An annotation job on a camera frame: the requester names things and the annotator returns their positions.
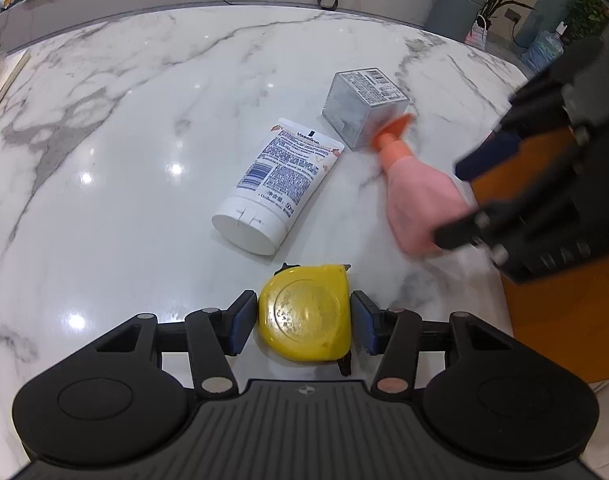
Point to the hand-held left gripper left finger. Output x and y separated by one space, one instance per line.
242 322

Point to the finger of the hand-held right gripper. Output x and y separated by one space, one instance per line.
489 155
464 230

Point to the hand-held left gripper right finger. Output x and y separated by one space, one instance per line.
367 325

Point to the pink spray bottle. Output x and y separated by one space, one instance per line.
419 195

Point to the yellow tape measure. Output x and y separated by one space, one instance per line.
304 310

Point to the orange cardboard box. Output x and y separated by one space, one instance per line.
559 330

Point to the blue water jug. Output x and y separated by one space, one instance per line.
542 52

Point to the woven pastel bag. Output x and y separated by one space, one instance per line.
477 34

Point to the silver cube box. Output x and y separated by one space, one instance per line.
359 105

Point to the grey trash can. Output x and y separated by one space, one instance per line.
454 7

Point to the white lotion tube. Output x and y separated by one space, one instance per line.
279 175

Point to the green vine plant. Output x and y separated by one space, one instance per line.
587 10

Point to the wall socket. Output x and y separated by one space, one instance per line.
513 16

